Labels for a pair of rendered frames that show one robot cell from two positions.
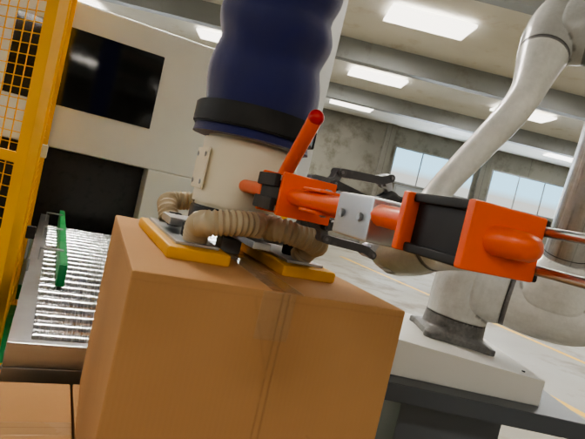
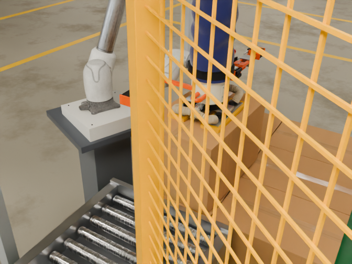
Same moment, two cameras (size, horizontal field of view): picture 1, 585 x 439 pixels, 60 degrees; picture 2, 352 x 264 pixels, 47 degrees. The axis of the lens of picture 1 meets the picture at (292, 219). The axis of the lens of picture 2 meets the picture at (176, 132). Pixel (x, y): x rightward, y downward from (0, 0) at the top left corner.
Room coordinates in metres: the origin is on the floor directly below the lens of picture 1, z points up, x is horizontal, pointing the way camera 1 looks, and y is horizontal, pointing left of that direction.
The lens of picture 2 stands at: (2.12, 1.54, 1.96)
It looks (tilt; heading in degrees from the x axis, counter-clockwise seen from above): 32 degrees down; 236
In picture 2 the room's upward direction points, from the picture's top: 1 degrees clockwise
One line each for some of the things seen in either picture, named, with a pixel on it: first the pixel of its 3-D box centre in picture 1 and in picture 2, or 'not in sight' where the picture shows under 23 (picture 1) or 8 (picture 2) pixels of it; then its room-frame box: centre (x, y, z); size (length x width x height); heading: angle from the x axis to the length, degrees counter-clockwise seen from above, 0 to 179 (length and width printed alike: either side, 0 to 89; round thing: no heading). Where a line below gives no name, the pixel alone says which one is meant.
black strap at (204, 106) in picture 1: (256, 125); (210, 67); (0.95, 0.11, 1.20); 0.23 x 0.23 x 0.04
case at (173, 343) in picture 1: (207, 354); (205, 142); (0.95, 0.10, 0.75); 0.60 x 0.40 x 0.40; 22
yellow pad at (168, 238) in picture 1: (179, 230); (224, 111); (0.91, 0.19, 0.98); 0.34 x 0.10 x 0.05; 25
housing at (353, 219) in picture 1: (376, 220); (246, 60); (0.53, -0.09, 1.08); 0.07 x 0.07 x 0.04; 25
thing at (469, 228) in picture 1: (465, 233); (256, 52); (0.40, -0.14, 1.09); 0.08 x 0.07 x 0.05; 25
